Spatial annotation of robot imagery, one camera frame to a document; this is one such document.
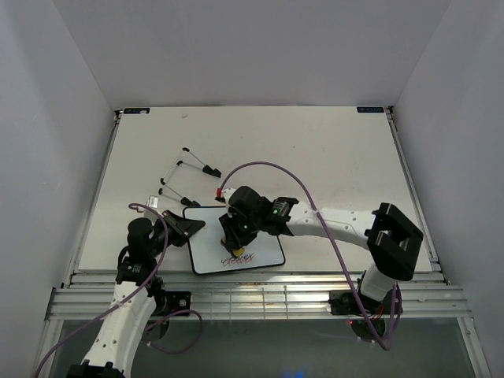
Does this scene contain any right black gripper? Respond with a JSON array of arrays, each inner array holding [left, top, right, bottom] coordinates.
[[220, 209, 262, 250]]

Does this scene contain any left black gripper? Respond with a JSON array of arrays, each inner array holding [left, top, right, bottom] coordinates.
[[148, 209, 206, 258]]

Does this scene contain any small whiteboard black frame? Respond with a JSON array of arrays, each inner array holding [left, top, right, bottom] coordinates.
[[183, 206, 285, 276]]

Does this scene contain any yellow whiteboard eraser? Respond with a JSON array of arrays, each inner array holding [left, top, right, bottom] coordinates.
[[230, 247, 245, 258]]

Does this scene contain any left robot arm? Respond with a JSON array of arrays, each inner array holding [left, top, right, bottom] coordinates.
[[66, 206, 206, 377]]

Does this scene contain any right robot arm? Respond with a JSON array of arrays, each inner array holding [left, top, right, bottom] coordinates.
[[217, 186, 424, 313]]

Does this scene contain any left blue corner label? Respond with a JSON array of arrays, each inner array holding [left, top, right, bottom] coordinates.
[[123, 107, 150, 114]]

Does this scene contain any blue corner label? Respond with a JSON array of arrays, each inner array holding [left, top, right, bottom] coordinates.
[[357, 106, 384, 113], [123, 107, 150, 114]]

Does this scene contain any right blue corner label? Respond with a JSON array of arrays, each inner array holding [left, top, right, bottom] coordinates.
[[357, 106, 384, 113]]

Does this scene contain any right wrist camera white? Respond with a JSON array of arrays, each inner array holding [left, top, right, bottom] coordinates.
[[215, 187, 235, 204]]

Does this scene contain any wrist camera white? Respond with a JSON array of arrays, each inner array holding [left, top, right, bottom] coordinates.
[[146, 195, 159, 209], [215, 187, 235, 204]]

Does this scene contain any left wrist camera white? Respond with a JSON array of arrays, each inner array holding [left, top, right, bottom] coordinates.
[[146, 195, 159, 209]]

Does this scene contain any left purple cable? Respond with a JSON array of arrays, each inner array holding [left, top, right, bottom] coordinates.
[[35, 202, 171, 378]]

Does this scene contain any purple cable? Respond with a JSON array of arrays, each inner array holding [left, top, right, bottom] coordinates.
[[218, 161, 402, 351], [35, 202, 171, 378]]

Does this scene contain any wire whiteboard stand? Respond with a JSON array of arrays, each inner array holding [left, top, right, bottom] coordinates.
[[157, 146, 222, 208]]

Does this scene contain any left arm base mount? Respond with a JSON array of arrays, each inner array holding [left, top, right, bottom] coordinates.
[[152, 291, 192, 317]]

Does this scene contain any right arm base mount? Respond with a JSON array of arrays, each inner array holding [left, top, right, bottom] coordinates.
[[328, 290, 402, 316]]

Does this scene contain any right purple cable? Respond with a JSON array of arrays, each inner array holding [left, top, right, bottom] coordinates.
[[218, 161, 402, 351]]

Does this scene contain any aluminium frame rail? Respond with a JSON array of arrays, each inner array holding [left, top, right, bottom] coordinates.
[[46, 272, 471, 321]]

